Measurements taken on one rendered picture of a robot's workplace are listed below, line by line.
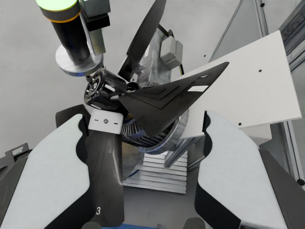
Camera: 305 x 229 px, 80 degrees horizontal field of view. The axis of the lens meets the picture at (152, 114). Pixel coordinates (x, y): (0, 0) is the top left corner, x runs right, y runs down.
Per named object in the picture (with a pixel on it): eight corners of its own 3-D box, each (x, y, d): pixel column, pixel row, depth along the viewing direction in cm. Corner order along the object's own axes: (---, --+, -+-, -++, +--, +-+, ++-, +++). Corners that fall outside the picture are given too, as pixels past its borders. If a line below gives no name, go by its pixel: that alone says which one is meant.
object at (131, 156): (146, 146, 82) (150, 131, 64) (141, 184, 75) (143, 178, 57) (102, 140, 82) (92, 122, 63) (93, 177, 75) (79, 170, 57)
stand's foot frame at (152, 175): (185, 142, 177) (188, 139, 170) (183, 193, 157) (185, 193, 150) (121, 133, 176) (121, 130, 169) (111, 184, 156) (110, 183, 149)
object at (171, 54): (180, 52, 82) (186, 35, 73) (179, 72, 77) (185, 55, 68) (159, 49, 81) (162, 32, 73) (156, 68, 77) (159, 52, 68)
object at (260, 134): (254, 116, 96) (268, 107, 86) (258, 146, 89) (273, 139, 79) (222, 112, 95) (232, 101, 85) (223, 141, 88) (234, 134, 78)
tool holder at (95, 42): (105, 34, 32) (93, -29, 23) (122, 63, 30) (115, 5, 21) (52, 50, 30) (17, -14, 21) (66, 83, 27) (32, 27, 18)
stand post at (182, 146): (168, 159, 169) (219, 93, 65) (167, 169, 165) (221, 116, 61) (163, 158, 169) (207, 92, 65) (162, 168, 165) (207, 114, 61)
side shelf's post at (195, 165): (191, 167, 167) (235, 140, 92) (191, 171, 166) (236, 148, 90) (186, 166, 167) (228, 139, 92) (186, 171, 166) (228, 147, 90)
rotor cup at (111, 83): (140, 75, 62) (107, 53, 54) (143, 108, 53) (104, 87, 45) (114, 98, 69) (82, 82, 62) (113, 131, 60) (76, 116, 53)
